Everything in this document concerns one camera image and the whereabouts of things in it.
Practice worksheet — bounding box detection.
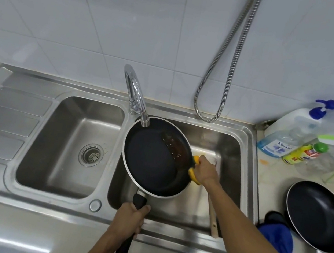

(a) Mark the person's left forearm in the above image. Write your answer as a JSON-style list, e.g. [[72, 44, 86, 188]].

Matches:
[[77, 227, 132, 253]]

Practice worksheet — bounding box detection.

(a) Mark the metal shower hose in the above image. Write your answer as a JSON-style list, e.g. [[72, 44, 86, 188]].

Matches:
[[191, 0, 266, 129]]

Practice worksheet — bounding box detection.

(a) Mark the stainless steel double sink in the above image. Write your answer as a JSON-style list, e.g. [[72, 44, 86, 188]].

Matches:
[[0, 62, 279, 253]]

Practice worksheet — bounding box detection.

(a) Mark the metal spatula wooden handle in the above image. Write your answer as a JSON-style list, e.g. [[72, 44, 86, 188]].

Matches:
[[201, 196, 226, 240]]

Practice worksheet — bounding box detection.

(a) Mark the clear pump soap bottle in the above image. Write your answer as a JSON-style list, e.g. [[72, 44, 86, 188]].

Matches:
[[255, 88, 334, 167]]

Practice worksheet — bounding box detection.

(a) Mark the blue microfibre cloth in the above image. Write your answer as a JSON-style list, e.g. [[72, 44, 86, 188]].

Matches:
[[253, 209, 306, 253]]

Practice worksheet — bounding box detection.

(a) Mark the person's left hand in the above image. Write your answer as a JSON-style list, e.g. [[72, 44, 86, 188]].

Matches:
[[105, 198, 152, 247]]

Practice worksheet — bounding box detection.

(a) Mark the clear glass cup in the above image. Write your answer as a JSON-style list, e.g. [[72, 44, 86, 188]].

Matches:
[[294, 146, 334, 181]]

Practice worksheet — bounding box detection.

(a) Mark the large black frying pan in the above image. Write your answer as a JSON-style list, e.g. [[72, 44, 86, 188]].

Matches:
[[103, 112, 203, 253]]

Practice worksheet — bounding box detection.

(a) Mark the chrome faucet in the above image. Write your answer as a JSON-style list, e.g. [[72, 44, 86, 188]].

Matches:
[[115, 63, 160, 128]]

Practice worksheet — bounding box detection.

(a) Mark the yellow sponge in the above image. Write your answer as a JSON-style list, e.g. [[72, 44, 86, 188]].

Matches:
[[185, 154, 206, 186]]

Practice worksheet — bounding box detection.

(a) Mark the person's right hand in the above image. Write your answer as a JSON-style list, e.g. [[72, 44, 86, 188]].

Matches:
[[190, 154, 226, 191]]

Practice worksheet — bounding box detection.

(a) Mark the small yellow bottle green cap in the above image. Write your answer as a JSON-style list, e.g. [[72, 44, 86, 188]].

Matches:
[[281, 136, 330, 171]]

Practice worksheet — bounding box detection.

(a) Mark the metal sink strainer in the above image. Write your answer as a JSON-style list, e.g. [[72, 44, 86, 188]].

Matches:
[[77, 141, 106, 170]]

